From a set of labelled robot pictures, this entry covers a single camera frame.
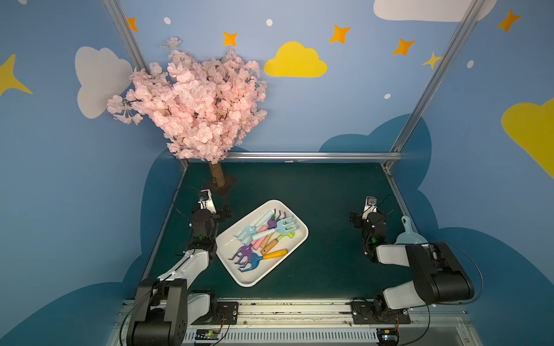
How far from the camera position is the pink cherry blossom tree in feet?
2.01

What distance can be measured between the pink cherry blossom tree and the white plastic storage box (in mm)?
298

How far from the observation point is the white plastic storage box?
2.76 feet
